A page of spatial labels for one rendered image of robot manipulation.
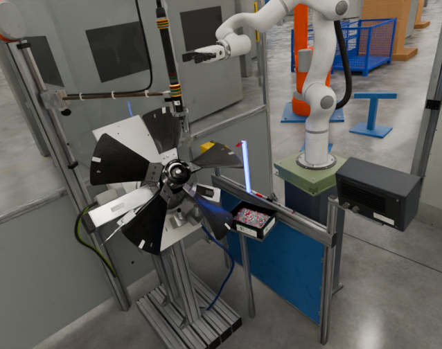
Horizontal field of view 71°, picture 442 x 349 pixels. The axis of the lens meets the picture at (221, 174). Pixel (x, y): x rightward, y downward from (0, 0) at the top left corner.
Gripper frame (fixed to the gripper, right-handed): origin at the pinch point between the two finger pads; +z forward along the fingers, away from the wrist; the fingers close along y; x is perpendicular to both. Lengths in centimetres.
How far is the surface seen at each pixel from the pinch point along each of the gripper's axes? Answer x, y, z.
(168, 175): -42.8, -5.6, 24.6
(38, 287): -120, 70, 92
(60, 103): -13, 45, 45
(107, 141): -25.3, 11.0, 40.0
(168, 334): -157, 11, 42
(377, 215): -56, -75, -22
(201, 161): -46.7, -0.6, 4.0
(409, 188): -41, -82, -23
